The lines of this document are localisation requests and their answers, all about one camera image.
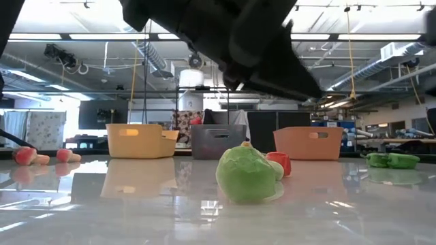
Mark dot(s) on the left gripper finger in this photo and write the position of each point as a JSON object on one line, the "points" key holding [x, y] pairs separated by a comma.
{"points": [[236, 77], [286, 75]]}

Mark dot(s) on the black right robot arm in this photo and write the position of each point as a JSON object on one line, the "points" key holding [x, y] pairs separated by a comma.
{"points": [[431, 24]]}

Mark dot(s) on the white hanging cloth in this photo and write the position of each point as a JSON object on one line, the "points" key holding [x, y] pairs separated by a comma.
{"points": [[238, 117]]}

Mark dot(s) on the round black ceiling device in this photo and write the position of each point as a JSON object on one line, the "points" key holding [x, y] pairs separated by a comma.
{"points": [[195, 61]]}

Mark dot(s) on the person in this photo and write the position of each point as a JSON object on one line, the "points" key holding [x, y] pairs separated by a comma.
{"points": [[195, 120]]}

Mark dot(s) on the cream garlic bulb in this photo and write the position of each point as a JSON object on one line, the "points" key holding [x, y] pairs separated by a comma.
{"points": [[244, 144]]}

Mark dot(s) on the brown polka dot cloth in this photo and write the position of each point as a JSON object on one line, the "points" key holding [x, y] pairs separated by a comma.
{"points": [[182, 124]]}

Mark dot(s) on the grey plastic basket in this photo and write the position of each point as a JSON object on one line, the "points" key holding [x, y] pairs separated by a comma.
{"points": [[218, 148]]}

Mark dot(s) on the orange plastic basket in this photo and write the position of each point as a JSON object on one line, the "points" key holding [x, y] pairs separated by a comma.
{"points": [[306, 146]]}

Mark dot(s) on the blue cabinet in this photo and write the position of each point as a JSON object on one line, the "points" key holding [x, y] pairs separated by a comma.
{"points": [[349, 132]]}

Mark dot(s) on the thin black pole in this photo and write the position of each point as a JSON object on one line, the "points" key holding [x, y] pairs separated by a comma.
{"points": [[145, 95]]}

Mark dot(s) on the pale green vegetable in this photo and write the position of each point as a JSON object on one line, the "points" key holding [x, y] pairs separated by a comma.
{"points": [[278, 170]]}

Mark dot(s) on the green lettuce head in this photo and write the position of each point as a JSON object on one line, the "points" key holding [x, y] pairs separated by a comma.
{"points": [[245, 175]]}

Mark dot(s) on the yellow plastic basket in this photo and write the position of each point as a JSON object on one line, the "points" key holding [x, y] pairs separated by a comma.
{"points": [[143, 146]]}

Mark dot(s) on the long ceiling light bar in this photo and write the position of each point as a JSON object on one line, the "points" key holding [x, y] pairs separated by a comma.
{"points": [[102, 36]]}

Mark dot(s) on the wooden workbench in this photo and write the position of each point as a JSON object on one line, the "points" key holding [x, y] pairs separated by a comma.
{"points": [[391, 140]]}

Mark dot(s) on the green bell pepper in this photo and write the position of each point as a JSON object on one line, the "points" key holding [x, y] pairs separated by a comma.
{"points": [[403, 161], [377, 160]]}

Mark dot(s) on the black monitor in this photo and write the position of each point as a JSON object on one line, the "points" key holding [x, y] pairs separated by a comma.
{"points": [[92, 117]]}

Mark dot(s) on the floral curtain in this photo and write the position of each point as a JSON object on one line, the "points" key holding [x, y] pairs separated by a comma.
{"points": [[46, 131]]}

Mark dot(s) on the white curtain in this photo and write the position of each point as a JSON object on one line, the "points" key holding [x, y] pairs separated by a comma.
{"points": [[15, 126]]}

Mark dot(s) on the narrow silver air duct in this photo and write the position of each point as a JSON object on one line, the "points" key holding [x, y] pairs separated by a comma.
{"points": [[151, 56]]}

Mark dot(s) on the wide silver air duct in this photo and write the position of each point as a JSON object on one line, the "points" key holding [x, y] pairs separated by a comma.
{"points": [[368, 69]]}

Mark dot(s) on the black ceiling camera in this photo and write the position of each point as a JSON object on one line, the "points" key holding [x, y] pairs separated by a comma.
{"points": [[59, 54]]}

